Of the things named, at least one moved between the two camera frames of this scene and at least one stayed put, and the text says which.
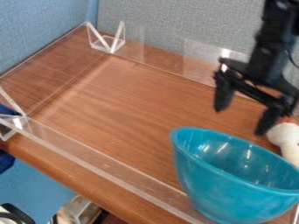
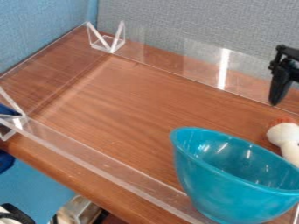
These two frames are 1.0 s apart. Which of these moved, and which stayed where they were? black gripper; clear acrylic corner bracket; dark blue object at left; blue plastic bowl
Moved: black gripper
Stayed: dark blue object at left; clear acrylic corner bracket; blue plastic bowl
